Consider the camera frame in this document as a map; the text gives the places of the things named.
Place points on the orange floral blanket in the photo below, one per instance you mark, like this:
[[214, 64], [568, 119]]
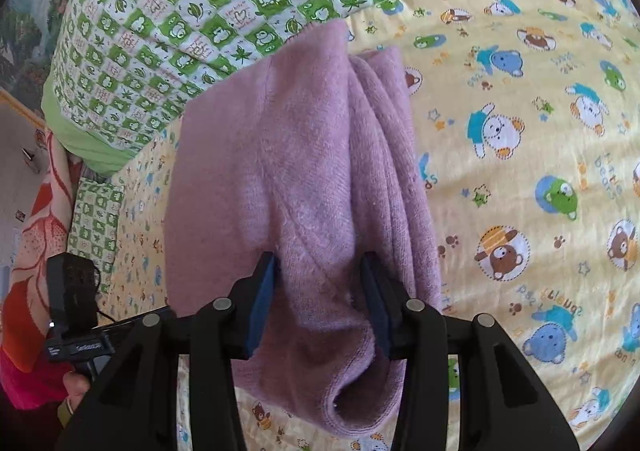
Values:
[[30, 256]]

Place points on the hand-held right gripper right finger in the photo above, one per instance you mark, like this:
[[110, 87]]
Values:
[[377, 306]]

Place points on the purple knitted sweater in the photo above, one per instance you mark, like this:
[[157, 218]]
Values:
[[300, 171]]

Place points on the green checked quilt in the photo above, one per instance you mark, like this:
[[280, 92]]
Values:
[[200, 6]]

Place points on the green checked pillow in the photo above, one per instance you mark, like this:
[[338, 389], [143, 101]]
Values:
[[95, 231]]

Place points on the yellow bear print bedsheet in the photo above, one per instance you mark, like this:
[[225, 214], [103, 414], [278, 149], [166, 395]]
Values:
[[525, 181]]

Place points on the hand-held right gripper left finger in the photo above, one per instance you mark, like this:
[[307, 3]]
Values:
[[260, 306]]

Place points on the small metal wall clip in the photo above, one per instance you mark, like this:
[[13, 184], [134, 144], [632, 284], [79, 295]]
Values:
[[32, 158]]

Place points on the person's left hand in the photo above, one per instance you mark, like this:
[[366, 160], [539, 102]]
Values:
[[76, 391]]

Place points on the gold framed wall picture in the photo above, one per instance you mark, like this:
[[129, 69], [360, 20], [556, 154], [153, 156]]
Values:
[[25, 31]]

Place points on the person's left forearm red sleeve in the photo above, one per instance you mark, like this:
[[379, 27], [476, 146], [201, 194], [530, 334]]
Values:
[[30, 376]]

